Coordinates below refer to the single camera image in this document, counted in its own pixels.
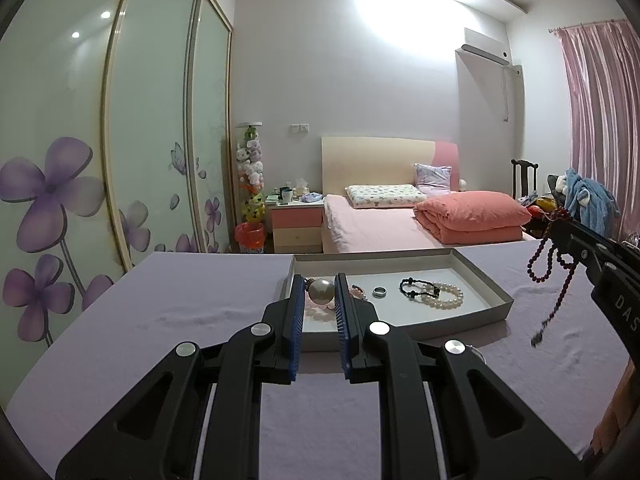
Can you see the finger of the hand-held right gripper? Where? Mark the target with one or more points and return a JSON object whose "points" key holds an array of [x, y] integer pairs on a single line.
{"points": [[575, 245]]}

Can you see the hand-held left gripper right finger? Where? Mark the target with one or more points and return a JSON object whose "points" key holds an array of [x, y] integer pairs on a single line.
{"points": [[342, 330]]}

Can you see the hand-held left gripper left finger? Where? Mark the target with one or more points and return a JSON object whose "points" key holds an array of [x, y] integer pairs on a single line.
{"points": [[298, 330]]}

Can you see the grey cardboard box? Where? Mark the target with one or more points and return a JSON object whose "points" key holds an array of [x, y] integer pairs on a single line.
{"points": [[450, 327]]}

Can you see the person's right hand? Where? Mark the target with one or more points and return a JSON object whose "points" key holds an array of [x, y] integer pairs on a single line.
{"points": [[607, 425]]}

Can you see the blue garment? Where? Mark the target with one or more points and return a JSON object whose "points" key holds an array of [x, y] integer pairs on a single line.
{"points": [[592, 200]]}

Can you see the red and yellow toy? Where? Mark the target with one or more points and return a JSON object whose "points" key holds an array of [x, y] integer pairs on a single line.
{"points": [[542, 205]]}

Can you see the white metal rack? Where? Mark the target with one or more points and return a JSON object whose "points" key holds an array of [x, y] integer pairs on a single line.
{"points": [[631, 241]]}

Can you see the dark wooden chair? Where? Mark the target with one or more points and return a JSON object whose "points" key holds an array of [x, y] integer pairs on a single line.
{"points": [[524, 180]]}

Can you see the pink and cream nightstand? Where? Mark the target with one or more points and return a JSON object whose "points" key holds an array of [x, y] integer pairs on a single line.
{"points": [[295, 227]]}

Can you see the red trash bin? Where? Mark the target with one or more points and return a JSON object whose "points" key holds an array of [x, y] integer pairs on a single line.
{"points": [[250, 237]]}

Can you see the folded pink quilt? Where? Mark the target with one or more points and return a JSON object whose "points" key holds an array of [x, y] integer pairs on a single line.
{"points": [[470, 215]]}

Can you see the pink curtain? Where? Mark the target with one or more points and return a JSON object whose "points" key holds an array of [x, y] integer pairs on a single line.
{"points": [[600, 120]]}

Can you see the blue cloth item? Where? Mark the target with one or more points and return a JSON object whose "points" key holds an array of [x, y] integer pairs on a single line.
{"points": [[311, 198]]}

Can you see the green flat item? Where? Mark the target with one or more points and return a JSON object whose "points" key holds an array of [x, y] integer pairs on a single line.
{"points": [[272, 199]]}

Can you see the white patterned pillow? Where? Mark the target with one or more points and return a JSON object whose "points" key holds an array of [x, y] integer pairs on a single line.
{"points": [[382, 196]]}

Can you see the tissue box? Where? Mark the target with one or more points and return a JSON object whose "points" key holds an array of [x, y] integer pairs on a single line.
{"points": [[302, 187]]}

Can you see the purple tablecloth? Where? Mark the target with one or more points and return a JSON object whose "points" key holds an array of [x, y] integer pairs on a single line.
{"points": [[150, 310]]}

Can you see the pale purple pillow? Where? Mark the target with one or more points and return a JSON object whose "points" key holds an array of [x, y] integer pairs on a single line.
{"points": [[432, 179]]}

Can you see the clear tube of plush toys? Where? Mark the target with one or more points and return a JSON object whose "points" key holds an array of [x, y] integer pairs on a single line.
{"points": [[251, 170]]}

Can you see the white pipe cover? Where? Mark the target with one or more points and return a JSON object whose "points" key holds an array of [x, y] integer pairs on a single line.
{"points": [[512, 90]]}

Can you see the bed with cream headboard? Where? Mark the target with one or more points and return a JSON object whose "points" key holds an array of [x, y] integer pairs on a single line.
{"points": [[370, 160]]}

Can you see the white air conditioner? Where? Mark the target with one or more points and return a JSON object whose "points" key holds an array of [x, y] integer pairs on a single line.
{"points": [[485, 46]]}

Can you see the curtain rod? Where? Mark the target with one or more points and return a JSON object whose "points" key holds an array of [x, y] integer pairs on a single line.
{"points": [[585, 26]]}

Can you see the wardrobe with purple flower doors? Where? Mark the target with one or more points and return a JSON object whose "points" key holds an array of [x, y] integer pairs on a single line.
{"points": [[75, 110]]}

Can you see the white wall switch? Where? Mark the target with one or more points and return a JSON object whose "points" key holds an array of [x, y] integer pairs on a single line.
{"points": [[299, 128]]}

